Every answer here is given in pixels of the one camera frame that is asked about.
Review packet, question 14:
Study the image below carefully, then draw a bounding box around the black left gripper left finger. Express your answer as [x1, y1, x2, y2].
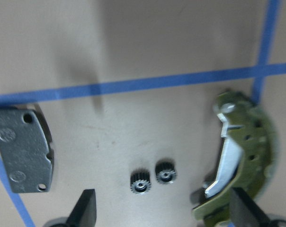
[66, 189, 97, 227]

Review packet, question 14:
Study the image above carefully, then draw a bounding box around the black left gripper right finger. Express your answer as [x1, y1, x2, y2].
[229, 187, 276, 227]

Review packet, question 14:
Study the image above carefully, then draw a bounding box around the small black gear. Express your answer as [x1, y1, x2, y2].
[130, 168, 151, 195]
[155, 161, 177, 184]

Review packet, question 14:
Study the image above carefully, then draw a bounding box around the green brake shoe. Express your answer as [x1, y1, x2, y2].
[192, 90, 278, 227]

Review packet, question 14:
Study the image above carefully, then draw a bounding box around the black brake pad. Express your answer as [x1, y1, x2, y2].
[0, 107, 54, 193]

